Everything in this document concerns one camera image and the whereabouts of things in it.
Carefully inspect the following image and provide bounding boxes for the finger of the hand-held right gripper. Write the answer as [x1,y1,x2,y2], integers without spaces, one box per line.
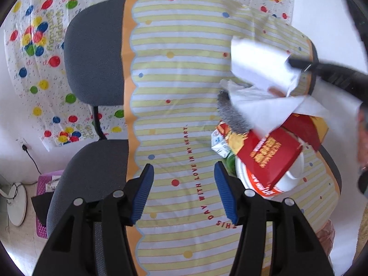
[287,58,317,70]

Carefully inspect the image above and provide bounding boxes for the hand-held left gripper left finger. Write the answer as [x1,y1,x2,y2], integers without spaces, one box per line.
[32,163,155,276]

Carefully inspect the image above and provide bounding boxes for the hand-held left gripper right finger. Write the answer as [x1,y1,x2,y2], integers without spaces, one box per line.
[214,161,336,276]

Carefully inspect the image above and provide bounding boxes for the white paper sheet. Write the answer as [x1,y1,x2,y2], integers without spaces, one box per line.
[230,36,301,98]

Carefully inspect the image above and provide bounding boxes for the red carton box yellow print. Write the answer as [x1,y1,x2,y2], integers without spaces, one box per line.
[221,122,304,186]

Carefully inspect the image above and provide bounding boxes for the white paper bowl red print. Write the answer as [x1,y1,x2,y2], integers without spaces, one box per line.
[234,149,307,199]

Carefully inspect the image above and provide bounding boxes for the person's right hand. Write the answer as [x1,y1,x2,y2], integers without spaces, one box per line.
[356,103,368,176]

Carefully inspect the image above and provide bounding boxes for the green plastic bottle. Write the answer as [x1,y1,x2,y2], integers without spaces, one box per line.
[224,154,238,176]

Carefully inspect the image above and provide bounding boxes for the white milk carton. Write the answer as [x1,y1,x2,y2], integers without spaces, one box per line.
[211,128,233,158]

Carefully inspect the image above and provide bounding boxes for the white tissue paper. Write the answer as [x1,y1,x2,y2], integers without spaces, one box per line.
[220,79,331,138]

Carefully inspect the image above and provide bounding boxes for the dark red orange carton box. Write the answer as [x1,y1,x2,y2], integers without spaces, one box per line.
[283,113,330,151]

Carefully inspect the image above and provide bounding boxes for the grey fuzzy brush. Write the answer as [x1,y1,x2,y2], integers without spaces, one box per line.
[216,90,253,134]

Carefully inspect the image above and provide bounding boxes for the purple plastic basket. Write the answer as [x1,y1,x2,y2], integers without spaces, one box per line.
[34,170,65,239]

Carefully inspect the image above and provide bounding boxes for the black cloth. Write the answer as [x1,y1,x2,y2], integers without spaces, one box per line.
[31,191,55,226]

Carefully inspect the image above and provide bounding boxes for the brownish translucent plastic bag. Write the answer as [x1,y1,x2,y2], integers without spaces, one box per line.
[315,220,335,253]

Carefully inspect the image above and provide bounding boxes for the yellow striped dotted cloth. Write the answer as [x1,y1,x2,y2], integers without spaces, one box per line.
[121,0,341,276]

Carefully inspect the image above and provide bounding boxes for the white round fan base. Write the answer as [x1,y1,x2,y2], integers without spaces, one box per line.
[0,182,28,227]

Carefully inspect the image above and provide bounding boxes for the grey office chair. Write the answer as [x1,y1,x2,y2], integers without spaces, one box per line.
[46,0,342,276]

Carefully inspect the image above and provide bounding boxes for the balloon print plastic sheet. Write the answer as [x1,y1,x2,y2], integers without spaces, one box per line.
[4,0,296,151]

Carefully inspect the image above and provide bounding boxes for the black power cable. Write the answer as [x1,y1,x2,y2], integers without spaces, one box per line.
[22,145,42,176]

